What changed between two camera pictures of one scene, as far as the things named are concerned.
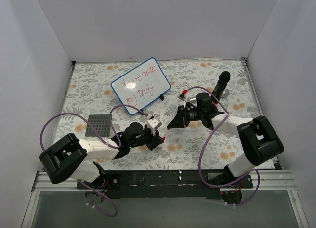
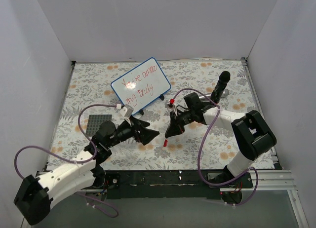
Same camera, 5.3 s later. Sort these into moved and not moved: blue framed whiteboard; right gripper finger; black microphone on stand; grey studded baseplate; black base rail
Moved: right gripper finger
Not moved: black base rail; black microphone on stand; grey studded baseplate; blue framed whiteboard
